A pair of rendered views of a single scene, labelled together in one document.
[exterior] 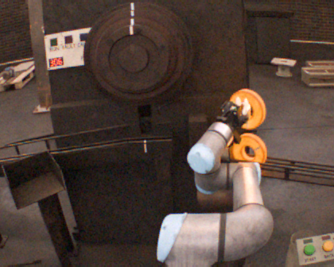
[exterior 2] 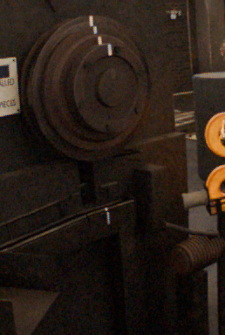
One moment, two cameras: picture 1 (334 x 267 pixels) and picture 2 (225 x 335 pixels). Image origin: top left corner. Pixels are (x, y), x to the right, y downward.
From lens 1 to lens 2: 1.24 m
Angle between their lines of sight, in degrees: 40
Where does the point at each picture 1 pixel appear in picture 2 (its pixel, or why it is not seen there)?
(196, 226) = not seen: outside the picture
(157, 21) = (121, 41)
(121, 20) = (85, 38)
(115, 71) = (91, 106)
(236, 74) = (166, 112)
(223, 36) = (153, 66)
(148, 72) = (126, 106)
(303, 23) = not seen: hidden behind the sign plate
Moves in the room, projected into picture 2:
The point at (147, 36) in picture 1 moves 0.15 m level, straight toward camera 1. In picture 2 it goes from (126, 58) to (162, 58)
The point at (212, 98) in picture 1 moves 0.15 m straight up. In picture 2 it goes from (154, 142) to (151, 103)
